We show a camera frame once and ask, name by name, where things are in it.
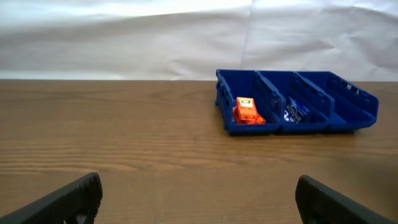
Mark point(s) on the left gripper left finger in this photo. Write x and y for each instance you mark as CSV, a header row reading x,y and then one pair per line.
x,y
71,202

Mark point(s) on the orange candy box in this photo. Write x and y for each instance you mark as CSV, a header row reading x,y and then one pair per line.
x,y
246,109
261,120

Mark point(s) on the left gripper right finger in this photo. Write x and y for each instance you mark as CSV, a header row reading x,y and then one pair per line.
x,y
326,208

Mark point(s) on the blue tray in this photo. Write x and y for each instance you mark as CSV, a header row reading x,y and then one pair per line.
x,y
248,84

